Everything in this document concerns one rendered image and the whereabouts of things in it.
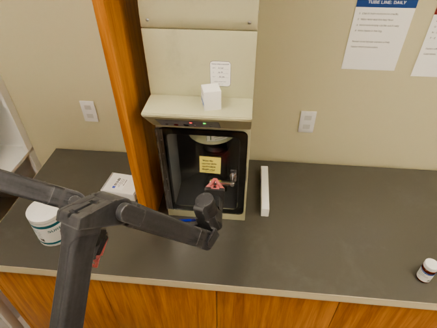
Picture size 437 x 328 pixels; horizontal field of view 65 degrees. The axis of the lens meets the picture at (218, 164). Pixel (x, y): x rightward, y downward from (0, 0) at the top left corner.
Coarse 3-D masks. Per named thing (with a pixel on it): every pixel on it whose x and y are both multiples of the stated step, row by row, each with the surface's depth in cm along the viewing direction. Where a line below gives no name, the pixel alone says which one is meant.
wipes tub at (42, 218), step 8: (32, 208) 127; (40, 208) 127; (48, 208) 127; (56, 208) 127; (32, 216) 124; (40, 216) 124; (48, 216) 124; (56, 216) 125; (32, 224) 124; (40, 224) 123; (48, 224) 124; (56, 224) 126; (40, 232) 126; (48, 232) 126; (56, 232) 128; (40, 240) 130; (48, 240) 129; (56, 240) 130
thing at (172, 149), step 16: (160, 128) 114; (176, 128) 113; (176, 144) 117; (192, 144) 116; (208, 144) 116; (224, 144) 115; (240, 144) 114; (176, 160) 122; (192, 160) 121; (224, 160) 119; (240, 160) 119; (176, 176) 127; (192, 176) 126; (208, 176) 125; (224, 176) 124; (240, 176) 123; (176, 192) 132; (192, 192) 131; (240, 192) 129; (176, 208) 139; (192, 208) 137; (224, 208) 135; (240, 208) 134
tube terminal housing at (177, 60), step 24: (144, 48) 97; (168, 48) 97; (192, 48) 96; (216, 48) 95; (240, 48) 95; (168, 72) 101; (192, 72) 101; (240, 72) 99; (240, 96) 104; (192, 216) 142; (240, 216) 139
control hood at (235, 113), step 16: (160, 96) 105; (176, 96) 105; (192, 96) 105; (144, 112) 98; (160, 112) 98; (176, 112) 98; (192, 112) 98; (208, 112) 98; (224, 112) 98; (240, 112) 98; (240, 128) 107
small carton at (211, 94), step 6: (204, 84) 98; (210, 84) 98; (216, 84) 98; (204, 90) 95; (210, 90) 95; (216, 90) 95; (204, 96) 95; (210, 96) 96; (216, 96) 96; (204, 102) 97; (210, 102) 97; (216, 102) 97; (204, 108) 98; (210, 108) 98; (216, 108) 99
